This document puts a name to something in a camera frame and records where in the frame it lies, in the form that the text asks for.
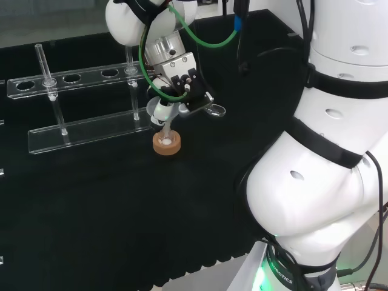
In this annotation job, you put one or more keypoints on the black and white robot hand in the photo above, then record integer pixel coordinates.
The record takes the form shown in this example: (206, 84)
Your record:
(179, 68)

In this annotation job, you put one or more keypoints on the black cloth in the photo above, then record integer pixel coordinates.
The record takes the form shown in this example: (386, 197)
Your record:
(121, 197)

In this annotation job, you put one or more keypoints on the small glass round-bottom flask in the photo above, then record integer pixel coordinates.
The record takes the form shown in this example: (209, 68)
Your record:
(167, 140)

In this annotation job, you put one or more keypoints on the clear plastic funnel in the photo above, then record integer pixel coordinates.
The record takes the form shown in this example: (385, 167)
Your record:
(173, 114)

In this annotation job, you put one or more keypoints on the glass weighing funnel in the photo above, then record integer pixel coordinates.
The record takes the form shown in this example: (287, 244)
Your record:
(218, 110)

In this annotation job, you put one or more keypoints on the clear acrylic funnel stand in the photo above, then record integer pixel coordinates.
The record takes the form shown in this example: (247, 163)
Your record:
(91, 75)

